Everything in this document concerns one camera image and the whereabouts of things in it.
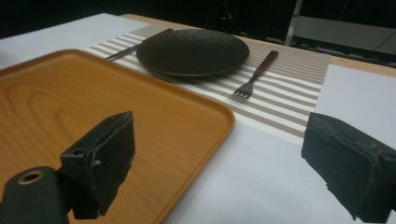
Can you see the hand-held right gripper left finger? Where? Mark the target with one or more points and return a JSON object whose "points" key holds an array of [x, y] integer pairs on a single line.
{"points": [[102, 161]]}

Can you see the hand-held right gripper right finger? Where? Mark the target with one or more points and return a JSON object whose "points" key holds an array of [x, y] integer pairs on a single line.
{"points": [[351, 168]]}

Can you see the wooden tray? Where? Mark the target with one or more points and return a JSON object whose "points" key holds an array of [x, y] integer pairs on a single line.
{"points": [[93, 109]]}

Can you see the striped placemat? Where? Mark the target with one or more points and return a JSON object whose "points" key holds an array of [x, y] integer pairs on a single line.
{"points": [[280, 93]]}

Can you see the black textured plate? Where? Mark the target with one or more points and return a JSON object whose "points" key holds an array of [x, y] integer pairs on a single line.
{"points": [[193, 51]]}

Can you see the metal stand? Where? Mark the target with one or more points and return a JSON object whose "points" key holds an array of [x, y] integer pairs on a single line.
{"points": [[294, 21]]}

